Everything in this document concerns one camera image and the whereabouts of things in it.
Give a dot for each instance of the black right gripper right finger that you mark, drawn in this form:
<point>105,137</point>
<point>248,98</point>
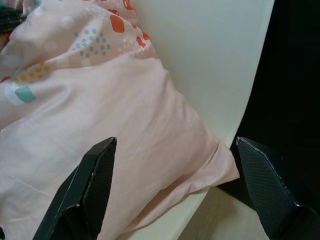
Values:
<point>267,190</point>

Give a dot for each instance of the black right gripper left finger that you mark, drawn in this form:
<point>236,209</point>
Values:
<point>82,197</point>

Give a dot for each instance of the pink pillow with coloured dots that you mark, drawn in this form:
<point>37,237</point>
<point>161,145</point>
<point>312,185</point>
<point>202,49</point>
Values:
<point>112,105</point>

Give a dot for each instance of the white plastic chair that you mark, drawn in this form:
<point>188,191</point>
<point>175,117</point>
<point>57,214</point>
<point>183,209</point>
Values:
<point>205,62</point>

